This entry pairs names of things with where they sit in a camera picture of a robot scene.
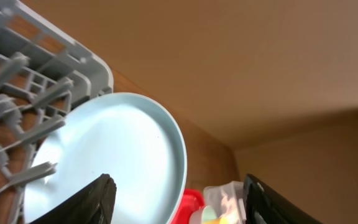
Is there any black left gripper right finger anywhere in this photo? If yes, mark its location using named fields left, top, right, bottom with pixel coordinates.
left=243, top=174, right=321, bottom=224

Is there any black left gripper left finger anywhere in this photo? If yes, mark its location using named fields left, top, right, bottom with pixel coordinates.
left=31, top=174, right=117, bottom=224

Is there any large light blue plate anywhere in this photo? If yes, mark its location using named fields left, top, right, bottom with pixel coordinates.
left=24, top=93, right=187, bottom=223

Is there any clear plastic waste bin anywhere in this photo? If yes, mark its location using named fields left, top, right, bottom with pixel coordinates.
left=203, top=181, right=246, bottom=224

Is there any grey plastic dishwasher rack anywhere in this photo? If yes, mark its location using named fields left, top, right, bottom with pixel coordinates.
left=0, top=1, right=114, bottom=223

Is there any yellow plastic cup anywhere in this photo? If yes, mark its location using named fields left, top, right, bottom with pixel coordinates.
left=203, top=217, right=237, bottom=224

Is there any small green saucer plate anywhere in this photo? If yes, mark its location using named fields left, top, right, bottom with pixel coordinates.
left=188, top=205, right=217, bottom=224

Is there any red plastic serving tray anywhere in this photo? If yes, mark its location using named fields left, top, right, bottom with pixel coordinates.
left=170, top=189, right=205, bottom=224

